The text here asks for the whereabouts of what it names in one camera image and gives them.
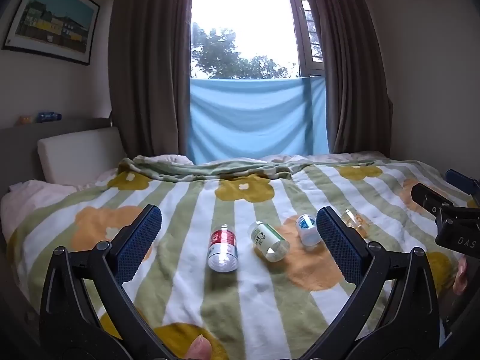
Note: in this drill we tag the striped flower print blanket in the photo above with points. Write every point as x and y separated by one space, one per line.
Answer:
232 300

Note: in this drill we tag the tree outside window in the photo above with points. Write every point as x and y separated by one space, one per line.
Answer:
225 56

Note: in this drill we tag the brown curtain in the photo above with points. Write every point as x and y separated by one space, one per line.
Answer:
348 63
150 63

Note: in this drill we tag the framed wall picture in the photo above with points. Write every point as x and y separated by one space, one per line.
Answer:
52 18

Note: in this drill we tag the person's right hand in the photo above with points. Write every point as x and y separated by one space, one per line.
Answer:
459 277

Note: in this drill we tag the pale pink quilt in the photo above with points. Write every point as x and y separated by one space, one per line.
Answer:
30 198

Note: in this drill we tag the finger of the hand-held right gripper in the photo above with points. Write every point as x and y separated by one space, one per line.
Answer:
427 195
463 184

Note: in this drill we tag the grey headboard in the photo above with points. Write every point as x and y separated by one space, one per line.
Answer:
18 146

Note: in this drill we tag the window frame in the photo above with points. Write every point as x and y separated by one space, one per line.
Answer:
305 26

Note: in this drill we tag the small orange toy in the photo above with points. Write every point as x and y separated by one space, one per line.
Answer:
25 120

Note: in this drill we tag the red label clear plastic cup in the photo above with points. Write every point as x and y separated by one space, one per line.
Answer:
223 249

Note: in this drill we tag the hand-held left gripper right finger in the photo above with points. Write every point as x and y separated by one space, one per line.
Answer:
338 249

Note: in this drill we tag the person's left hand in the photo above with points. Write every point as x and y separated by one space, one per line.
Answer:
199 348

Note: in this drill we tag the clear yellow plastic bottle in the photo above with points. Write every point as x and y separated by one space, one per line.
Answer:
356 222

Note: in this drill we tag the green label clear plastic cup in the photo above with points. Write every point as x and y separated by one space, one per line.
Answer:
268 242

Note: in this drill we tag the blue label clear plastic cup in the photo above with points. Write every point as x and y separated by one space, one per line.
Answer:
308 229

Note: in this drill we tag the light blue hanging cloth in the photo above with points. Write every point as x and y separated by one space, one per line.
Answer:
255 120

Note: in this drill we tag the white pillow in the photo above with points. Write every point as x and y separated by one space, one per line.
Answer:
78 153

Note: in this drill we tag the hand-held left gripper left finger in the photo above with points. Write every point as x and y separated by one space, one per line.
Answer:
138 249

